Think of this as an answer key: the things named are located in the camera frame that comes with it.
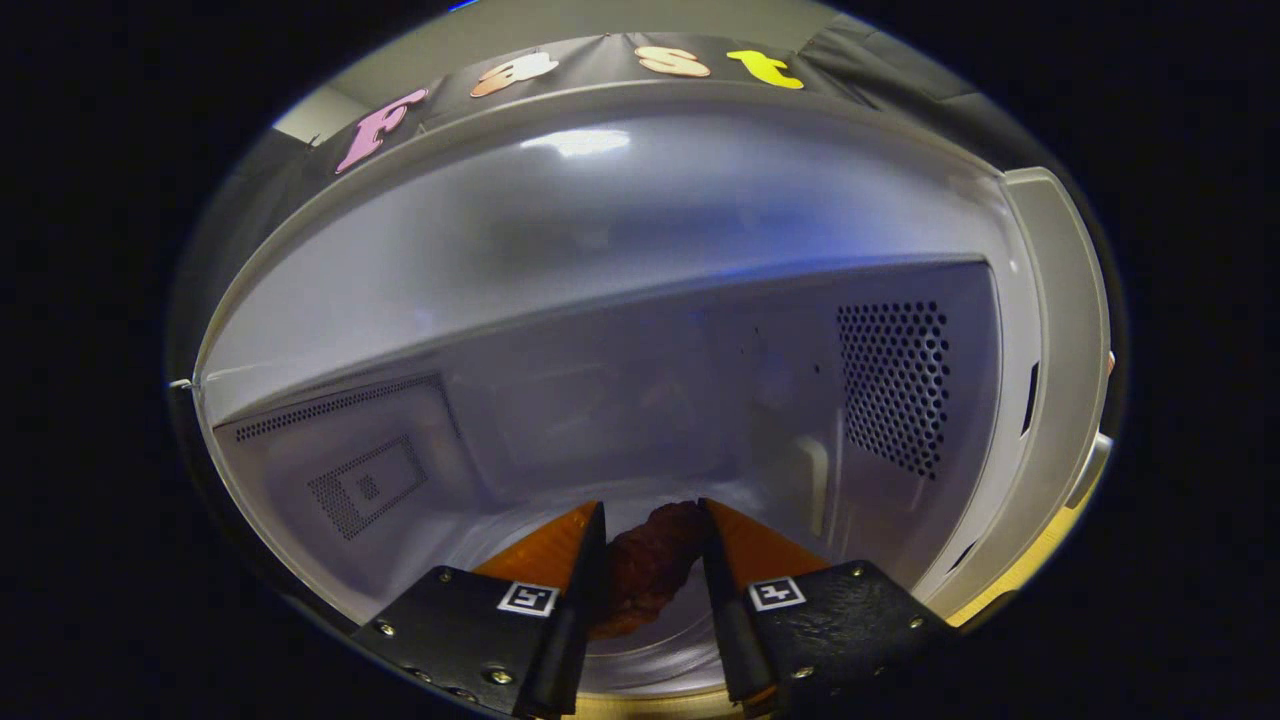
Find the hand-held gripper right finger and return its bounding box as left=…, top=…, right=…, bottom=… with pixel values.
left=697, top=497, right=956, bottom=713

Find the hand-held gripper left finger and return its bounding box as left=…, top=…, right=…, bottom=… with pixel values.
left=350, top=500, right=609, bottom=719

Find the brown meat piece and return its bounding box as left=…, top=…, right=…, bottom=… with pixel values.
left=590, top=500, right=713, bottom=641

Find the black backdrop cloth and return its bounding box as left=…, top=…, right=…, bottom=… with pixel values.
left=200, top=30, right=1051, bottom=231

